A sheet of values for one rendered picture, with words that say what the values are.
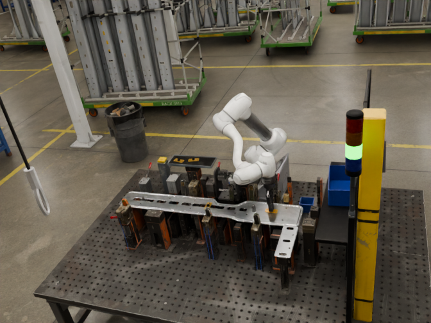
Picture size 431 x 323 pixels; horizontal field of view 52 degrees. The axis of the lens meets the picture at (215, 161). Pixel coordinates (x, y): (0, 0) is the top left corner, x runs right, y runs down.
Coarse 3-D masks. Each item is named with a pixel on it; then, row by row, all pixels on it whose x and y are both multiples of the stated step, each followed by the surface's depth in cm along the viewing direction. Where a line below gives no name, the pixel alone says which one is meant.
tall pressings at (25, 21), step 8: (8, 0) 1148; (16, 0) 1132; (24, 0) 1127; (16, 8) 1143; (24, 8) 1164; (32, 8) 1187; (24, 16) 1206; (16, 24) 1176; (24, 24) 1161; (32, 24) 1153; (16, 32) 1181; (24, 32) 1170; (32, 32) 1159; (40, 32) 1148
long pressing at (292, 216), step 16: (128, 192) 347; (144, 192) 343; (144, 208) 326; (160, 208) 323; (176, 208) 320; (192, 208) 317; (224, 208) 312; (240, 208) 310; (256, 208) 307; (288, 208) 302; (272, 224) 291; (288, 224) 289
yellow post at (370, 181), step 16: (368, 112) 192; (384, 112) 190; (368, 128) 190; (384, 128) 188; (368, 144) 194; (368, 160) 198; (368, 176) 203; (368, 192) 207; (368, 208) 212; (368, 224) 217; (368, 240) 222; (368, 256) 227; (368, 272) 233; (368, 288) 239; (368, 304) 245; (368, 320) 252
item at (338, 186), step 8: (336, 168) 312; (344, 168) 310; (328, 176) 301; (336, 176) 316; (344, 176) 314; (328, 184) 293; (336, 184) 313; (344, 184) 312; (328, 192) 289; (336, 192) 288; (344, 192) 286; (328, 200) 293; (336, 200) 291; (344, 200) 289
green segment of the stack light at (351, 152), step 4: (348, 148) 183; (352, 148) 182; (356, 148) 182; (360, 148) 183; (348, 152) 184; (352, 152) 183; (356, 152) 183; (360, 152) 184; (348, 156) 185; (352, 156) 184; (356, 156) 184; (360, 156) 185
